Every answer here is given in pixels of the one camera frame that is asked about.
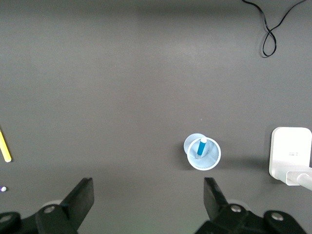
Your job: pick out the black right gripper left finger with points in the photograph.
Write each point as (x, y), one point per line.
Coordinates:
(65, 212)

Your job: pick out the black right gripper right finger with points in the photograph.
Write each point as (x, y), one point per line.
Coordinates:
(224, 217)

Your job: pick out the blue marker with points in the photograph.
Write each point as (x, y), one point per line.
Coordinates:
(201, 147)

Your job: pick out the light blue mesh cup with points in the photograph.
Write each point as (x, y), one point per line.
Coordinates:
(206, 161)

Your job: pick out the yellow marker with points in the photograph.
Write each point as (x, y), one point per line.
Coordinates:
(4, 147)

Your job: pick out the white stand with flat base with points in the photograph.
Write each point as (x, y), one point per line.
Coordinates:
(290, 156)

